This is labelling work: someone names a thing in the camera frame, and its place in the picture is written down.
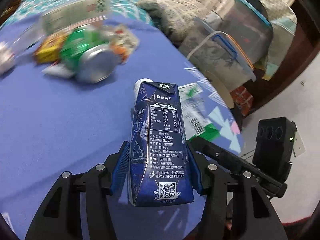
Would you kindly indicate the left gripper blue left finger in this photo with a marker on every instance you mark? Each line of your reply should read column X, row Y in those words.
column 59, row 216

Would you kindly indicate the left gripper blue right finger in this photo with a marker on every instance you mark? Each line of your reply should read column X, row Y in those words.
column 237, row 195

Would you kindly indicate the green white paper wrapper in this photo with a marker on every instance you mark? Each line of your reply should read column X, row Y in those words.
column 196, row 122

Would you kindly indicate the dark blue milk carton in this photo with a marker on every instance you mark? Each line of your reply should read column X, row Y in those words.
column 159, row 171

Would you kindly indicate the green aluminium can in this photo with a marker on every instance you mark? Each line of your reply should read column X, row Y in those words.
column 88, row 55

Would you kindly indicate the clear plastic labelled container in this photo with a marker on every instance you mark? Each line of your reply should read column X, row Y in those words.
column 65, row 17

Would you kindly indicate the beige round trash bin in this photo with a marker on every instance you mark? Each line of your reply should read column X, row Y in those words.
column 220, row 88

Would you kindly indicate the orange printed bag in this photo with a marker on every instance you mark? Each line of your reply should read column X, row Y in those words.
column 243, row 99

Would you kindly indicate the blue patterned bed cover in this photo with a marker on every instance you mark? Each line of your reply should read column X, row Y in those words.
column 50, row 125

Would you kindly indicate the clear storage box blue lid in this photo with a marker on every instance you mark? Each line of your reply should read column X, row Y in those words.
column 218, row 53

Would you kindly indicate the folded grey checked blanket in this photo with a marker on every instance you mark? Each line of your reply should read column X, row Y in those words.
column 174, row 17

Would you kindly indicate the orange snack wrapper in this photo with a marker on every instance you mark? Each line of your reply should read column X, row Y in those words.
column 49, row 49

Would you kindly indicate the crumpled white tissue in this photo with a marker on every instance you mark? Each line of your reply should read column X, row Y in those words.
column 6, row 58

